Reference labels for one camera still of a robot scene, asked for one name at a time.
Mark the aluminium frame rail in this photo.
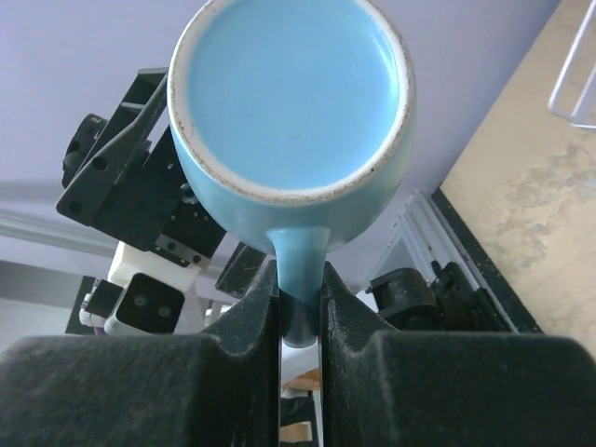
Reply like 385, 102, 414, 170
369, 192, 481, 290

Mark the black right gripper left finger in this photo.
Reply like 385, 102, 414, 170
1, 264, 279, 446

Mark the light blue mug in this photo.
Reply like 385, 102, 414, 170
167, 1, 416, 347

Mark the white wire dish rack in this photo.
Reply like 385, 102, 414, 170
548, 1, 595, 132

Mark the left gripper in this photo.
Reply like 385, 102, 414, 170
56, 68, 266, 298

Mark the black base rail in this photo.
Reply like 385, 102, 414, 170
359, 190, 541, 333

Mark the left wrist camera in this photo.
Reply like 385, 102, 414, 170
78, 238, 210, 336

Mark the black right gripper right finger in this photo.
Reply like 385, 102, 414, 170
319, 266, 595, 446

